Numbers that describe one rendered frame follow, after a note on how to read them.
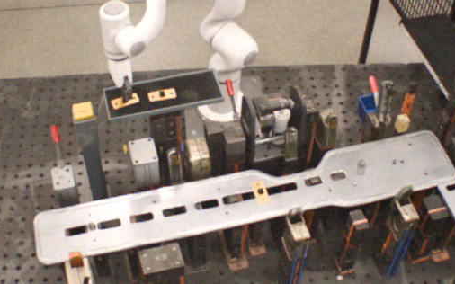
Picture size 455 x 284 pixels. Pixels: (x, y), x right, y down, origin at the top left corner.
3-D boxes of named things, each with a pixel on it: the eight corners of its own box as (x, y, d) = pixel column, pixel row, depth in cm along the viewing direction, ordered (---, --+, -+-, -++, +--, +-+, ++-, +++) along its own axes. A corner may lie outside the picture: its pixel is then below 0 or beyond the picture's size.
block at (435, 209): (408, 267, 229) (430, 223, 207) (396, 241, 235) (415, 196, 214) (432, 260, 230) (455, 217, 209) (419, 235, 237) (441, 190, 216)
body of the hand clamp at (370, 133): (356, 187, 250) (373, 125, 223) (349, 173, 254) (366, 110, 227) (370, 183, 251) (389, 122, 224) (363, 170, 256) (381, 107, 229)
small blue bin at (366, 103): (363, 128, 269) (367, 114, 262) (354, 111, 275) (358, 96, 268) (387, 124, 271) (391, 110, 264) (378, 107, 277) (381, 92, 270)
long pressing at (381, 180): (40, 274, 191) (38, 271, 190) (31, 212, 205) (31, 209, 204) (460, 180, 217) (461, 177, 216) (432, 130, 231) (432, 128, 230)
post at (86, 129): (91, 204, 242) (73, 124, 208) (88, 188, 247) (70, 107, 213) (111, 200, 243) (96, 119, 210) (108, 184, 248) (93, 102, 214)
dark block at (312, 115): (292, 190, 249) (306, 113, 216) (287, 175, 253) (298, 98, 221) (305, 187, 250) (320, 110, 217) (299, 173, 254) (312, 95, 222)
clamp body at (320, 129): (307, 198, 247) (321, 131, 218) (298, 173, 254) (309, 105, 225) (331, 192, 249) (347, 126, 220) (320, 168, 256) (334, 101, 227)
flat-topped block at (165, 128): (157, 191, 247) (149, 108, 212) (153, 174, 252) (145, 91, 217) (184, 186, 249) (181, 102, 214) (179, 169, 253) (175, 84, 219)
